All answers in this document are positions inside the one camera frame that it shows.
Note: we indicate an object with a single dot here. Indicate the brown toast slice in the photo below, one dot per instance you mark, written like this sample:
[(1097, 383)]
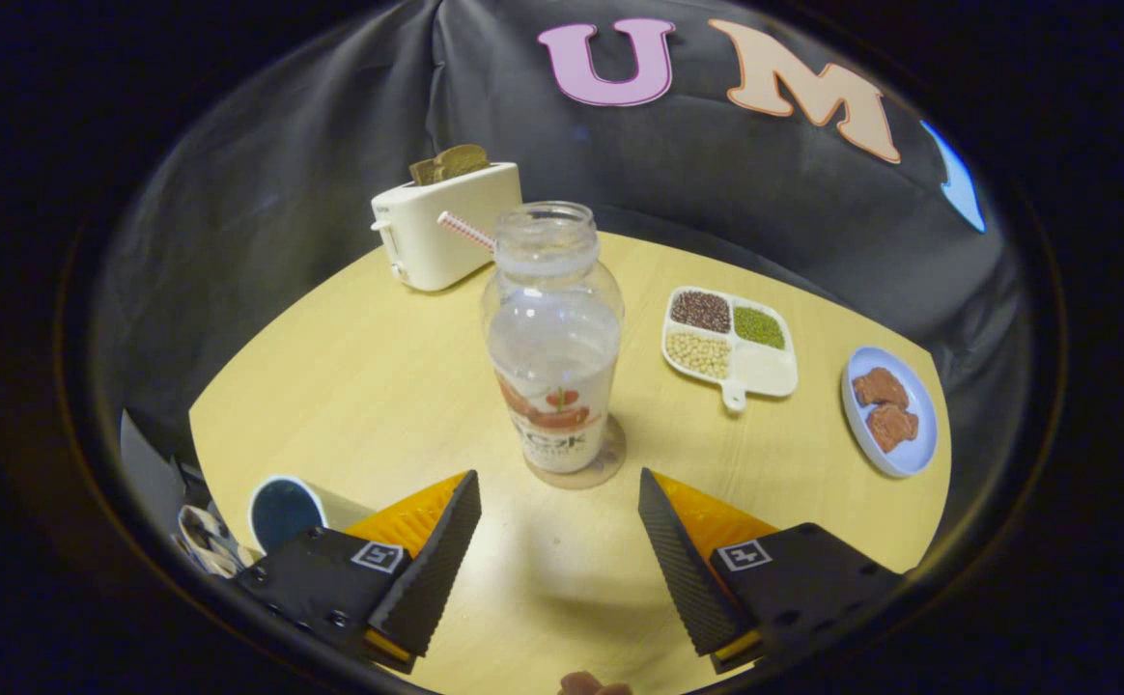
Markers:
[(451, 162)]

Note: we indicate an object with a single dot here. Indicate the clear plastic juice bottle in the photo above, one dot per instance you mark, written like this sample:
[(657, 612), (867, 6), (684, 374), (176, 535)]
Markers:
[(552, 338)]

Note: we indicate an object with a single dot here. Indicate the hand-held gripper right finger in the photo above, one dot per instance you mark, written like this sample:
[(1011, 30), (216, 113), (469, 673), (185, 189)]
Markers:
[(683, 569)]

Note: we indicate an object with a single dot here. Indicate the pink striped straw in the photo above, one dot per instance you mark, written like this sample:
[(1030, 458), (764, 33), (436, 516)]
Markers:
[(465, 232)]

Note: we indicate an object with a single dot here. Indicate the white toaster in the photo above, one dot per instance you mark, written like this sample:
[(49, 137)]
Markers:
[(436, 251)]

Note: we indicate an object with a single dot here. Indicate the wooden table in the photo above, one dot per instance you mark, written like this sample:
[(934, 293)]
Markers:
[(379, 386)]

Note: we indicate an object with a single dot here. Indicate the round cork coaster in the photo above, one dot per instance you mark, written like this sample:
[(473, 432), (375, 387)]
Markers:
[(612, 454)]

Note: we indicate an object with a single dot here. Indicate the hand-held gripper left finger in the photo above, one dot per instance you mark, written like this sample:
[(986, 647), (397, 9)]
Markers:
[(432, 569)]

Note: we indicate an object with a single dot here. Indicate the patterned cloth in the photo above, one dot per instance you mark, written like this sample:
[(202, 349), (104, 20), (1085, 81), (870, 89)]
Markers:
[(210, 545)]

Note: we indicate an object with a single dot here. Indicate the white divided bean tray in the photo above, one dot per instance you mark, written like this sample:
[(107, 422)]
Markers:
[(765, 372)]

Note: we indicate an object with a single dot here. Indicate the grey board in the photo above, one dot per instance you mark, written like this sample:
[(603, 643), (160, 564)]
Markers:
[(149, 473)]

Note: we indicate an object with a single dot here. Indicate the brown meat piece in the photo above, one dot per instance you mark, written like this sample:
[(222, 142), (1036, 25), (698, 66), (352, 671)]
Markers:
[(881, 387), (892, 428)]

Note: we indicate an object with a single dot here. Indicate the blue plate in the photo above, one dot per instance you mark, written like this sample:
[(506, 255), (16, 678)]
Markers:
[(919, 454)]

